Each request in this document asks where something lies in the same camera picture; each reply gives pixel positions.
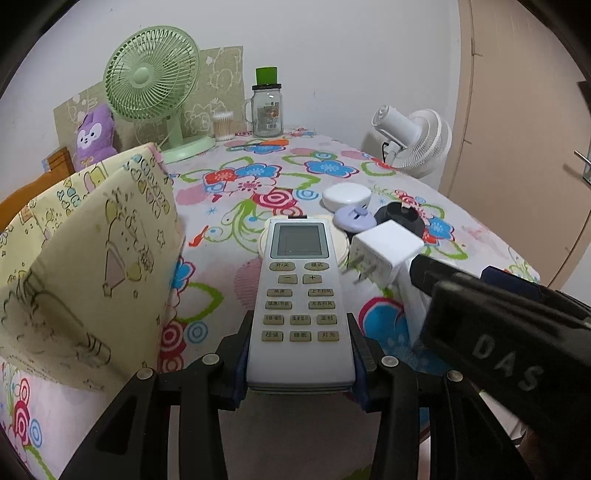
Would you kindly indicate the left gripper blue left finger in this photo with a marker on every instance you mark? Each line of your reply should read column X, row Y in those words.
column 234, row 354

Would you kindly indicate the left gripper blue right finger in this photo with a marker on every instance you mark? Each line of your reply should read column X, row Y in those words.
column 367, row 388

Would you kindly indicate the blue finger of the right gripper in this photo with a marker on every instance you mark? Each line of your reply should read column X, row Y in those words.
column 507, row 281

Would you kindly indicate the white remote control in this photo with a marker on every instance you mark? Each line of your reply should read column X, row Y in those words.
column 300, row 336

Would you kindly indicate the small white cube charger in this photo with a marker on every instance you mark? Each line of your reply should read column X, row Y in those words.
column 379, row 253

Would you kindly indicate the round hedgehog compact mirror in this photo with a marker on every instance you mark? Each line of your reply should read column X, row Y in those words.
column 340, row 239

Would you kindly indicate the white oval earbuds case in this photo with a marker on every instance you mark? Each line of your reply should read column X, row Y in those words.
column 345, row 194

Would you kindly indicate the white 45W charger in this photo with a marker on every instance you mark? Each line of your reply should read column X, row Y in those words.
column 416, row 303

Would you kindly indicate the white standing fan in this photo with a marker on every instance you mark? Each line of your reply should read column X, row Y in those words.
column 415, row 144

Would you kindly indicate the floral tablecloth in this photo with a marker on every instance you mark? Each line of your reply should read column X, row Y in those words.
column 223, row 199

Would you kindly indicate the yellow fabric storage box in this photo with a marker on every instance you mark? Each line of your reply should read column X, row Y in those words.
column 86, row 272

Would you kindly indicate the beige door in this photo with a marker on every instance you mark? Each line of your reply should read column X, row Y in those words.
column 522, row 123

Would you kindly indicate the orange scissors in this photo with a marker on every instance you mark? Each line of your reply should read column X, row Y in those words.
column 265, row 145

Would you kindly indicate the cotton swab container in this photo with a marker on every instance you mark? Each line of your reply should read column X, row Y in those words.
column 223, row 125

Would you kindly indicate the glass jar green lid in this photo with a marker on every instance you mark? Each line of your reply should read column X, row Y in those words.
column 263, row 111

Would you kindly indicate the purple plush bunny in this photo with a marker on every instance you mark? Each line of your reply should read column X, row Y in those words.
column 95, row 137

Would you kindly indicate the wooden bed headboard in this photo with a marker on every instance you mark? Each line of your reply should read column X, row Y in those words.
column 60, row 167

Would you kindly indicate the patterned green board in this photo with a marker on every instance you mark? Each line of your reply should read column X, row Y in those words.
column 219, row 88

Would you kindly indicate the green desk fan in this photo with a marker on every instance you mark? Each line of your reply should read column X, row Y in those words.
column 149, row 77

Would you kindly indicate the silver door handle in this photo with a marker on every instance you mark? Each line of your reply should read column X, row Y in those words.
column 586, row 176

